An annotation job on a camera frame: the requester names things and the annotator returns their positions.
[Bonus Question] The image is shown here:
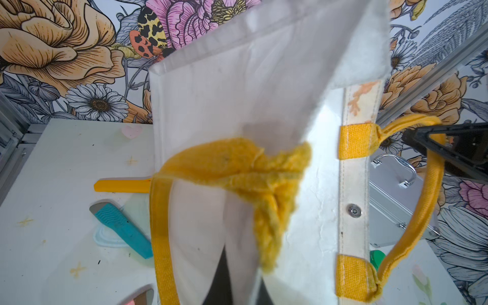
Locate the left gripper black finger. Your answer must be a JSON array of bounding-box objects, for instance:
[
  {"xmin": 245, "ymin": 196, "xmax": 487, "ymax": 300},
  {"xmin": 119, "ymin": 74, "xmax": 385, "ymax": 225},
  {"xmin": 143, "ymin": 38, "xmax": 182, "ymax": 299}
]
[{"xmin": 402, "ymin": 123, "xmax": 487, "ymax": 182}]

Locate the yellow utility knife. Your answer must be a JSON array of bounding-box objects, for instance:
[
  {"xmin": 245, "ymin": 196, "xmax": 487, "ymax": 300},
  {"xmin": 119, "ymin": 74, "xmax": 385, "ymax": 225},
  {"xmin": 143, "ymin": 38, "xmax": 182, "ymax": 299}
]
[{"xmin": 94, "ymin": 178, "xmax": 151, "ymax": 194}]

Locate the pink grey utility knife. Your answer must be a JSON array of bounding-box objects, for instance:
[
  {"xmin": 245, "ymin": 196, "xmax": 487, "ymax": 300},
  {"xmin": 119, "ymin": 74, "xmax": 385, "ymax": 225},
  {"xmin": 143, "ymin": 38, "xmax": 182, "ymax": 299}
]
[{"xmin": 121, "ymin": 288, "xmax": 155, "ymax": 305}]

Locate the teal utility knife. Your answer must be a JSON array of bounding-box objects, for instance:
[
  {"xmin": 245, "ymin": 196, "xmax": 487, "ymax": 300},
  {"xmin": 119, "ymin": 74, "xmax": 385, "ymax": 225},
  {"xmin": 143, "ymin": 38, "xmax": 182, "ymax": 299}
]
[{"xmin": 89, "ymin": 202, "xmax": 153, "ymax": 259}]

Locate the silver aluminium case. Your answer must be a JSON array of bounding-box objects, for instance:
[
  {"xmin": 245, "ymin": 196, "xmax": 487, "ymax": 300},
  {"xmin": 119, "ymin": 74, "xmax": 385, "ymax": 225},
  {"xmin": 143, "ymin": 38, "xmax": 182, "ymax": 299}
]
[{"xmin": 369, "ymin": 150, "xmax": 423, "ymax": 248}]

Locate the white bottle green cap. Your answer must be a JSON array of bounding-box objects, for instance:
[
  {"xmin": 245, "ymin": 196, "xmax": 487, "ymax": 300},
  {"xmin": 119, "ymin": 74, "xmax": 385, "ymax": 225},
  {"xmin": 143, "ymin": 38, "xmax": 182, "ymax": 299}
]
[{"xmin": 370, "ymin": 250, "xmax": 386, "ymax": 271}]

